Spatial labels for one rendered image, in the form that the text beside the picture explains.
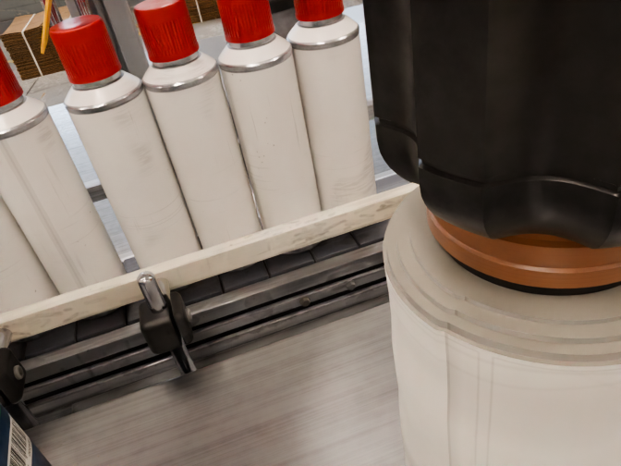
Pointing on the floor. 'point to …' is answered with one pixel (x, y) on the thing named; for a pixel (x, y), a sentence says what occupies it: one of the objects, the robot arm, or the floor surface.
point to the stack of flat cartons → (32, 66)
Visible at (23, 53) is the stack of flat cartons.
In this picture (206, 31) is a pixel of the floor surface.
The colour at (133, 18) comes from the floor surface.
